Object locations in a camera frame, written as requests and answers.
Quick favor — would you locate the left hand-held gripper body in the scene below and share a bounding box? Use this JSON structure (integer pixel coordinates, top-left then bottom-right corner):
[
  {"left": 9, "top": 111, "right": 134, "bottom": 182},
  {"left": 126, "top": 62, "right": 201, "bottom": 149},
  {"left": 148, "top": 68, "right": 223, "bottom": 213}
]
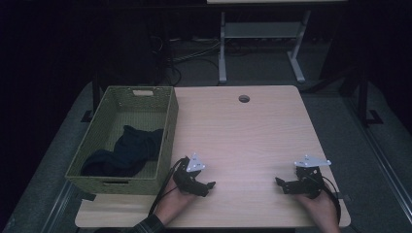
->
[{"left": 172, "top": 152, "right": 207, "bottom": 196}]

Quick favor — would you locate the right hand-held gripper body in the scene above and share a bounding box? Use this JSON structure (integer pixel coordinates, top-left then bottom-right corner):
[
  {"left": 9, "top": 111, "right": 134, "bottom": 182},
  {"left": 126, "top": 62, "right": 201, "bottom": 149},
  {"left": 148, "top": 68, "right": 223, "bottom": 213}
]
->
[{"left": 293, "top": 154, "right": 332, "bottom": 200}]

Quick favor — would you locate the dark navy cloth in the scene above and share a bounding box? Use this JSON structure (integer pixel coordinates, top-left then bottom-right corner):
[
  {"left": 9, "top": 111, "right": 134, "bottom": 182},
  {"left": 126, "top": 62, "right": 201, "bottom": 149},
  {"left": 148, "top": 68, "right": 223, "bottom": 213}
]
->
[{"left": 80, "top": 124, "right": 165, "bottom": 179}]

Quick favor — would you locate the green woven basket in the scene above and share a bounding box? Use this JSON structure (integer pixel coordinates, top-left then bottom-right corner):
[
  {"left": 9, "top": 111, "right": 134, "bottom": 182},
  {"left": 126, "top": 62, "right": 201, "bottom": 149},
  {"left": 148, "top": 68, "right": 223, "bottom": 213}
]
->
[{"left": 64, "top": 84, "right": 180, "bottom": 196}]

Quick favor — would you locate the person's left hand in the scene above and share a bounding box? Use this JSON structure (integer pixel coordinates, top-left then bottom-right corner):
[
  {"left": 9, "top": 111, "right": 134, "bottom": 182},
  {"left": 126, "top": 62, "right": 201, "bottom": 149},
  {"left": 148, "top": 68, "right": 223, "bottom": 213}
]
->
[{"left": 154, "top": 180, "right": 197, "bottom": 226}]

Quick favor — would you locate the person's right hand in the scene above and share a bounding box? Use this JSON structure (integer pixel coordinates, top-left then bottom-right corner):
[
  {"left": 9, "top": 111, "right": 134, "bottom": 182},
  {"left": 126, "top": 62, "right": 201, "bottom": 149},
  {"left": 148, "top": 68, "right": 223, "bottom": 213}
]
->
[{"left": 294, "top": 189, "right": 342, "bottom": 233}]

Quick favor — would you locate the black metal stand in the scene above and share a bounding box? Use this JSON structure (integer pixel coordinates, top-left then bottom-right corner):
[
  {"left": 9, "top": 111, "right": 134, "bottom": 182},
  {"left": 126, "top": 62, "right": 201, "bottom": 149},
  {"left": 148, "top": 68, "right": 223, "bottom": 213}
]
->
[
  {"left": 80, "top": 73, "right": 102, "bottom": 124},
  {"left": 339, "top": 63, "right": 385, "bottom": 128}
]

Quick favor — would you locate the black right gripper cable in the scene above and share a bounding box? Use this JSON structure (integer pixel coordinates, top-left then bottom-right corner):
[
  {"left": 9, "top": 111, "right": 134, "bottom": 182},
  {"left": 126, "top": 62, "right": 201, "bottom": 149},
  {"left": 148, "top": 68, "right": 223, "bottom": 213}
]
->
[{"left": 318, "top": 176, "right": 343, "bottom": 225}]

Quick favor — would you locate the grey table edge bracket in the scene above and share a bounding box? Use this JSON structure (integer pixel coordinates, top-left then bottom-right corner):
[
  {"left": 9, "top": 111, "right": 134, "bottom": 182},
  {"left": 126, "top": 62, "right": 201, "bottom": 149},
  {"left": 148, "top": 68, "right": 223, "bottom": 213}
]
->
[{"left": 329, "top": 191, "right": 353, "bottom": 202}]

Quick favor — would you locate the black table edge bracket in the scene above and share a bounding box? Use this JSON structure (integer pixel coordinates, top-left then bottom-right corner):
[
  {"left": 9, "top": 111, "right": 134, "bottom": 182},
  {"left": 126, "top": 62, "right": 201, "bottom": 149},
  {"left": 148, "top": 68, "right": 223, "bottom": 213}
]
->
[{"left": 75, "top": 189, "right": 97, "bottom": 202}]

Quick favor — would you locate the bundle of floor cables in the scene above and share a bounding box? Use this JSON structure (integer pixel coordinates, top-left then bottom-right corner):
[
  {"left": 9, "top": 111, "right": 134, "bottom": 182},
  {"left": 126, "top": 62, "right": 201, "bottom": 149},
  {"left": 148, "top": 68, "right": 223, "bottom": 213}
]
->
[{"left": 151, "top": 34, "right": 222, "bottom": 87}]

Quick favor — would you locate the white metal table frame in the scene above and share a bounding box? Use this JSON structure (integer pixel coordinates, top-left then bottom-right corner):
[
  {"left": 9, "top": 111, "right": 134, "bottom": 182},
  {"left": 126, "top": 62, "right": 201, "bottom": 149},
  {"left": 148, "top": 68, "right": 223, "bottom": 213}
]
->
[{"left": 218, "top": 9, "right": 313, "bottom": 85}]

